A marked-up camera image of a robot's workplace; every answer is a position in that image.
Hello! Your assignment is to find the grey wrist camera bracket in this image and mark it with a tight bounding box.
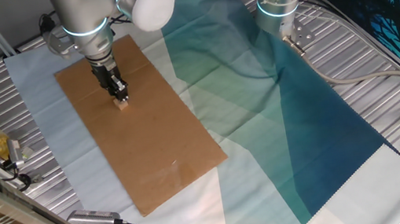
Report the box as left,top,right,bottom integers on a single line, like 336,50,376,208
41,25,78,64

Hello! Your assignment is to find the grey hose cable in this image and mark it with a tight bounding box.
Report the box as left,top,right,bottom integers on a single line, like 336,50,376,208
282,18,400,113

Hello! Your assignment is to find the brown cardboard sheet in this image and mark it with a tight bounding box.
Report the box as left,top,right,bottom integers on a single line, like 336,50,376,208
50,22,235,224

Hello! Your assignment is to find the small wooden block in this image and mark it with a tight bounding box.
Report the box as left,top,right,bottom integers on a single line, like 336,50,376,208
113,97,130,112

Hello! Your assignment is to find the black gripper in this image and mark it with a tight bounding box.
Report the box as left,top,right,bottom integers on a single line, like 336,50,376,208
87,53,131,107

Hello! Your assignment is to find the blue green tablecloth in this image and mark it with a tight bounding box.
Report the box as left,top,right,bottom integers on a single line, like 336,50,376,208
0,0,400,224

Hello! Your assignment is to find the grey exterior camera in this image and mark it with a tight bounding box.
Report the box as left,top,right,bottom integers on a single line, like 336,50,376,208
64,203,123,224

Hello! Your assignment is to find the black coiled cable bundle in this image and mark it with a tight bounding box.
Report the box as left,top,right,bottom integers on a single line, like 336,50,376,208
36,11,57,34

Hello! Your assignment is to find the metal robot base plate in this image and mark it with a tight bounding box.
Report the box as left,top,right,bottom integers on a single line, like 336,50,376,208
278,15,317,50

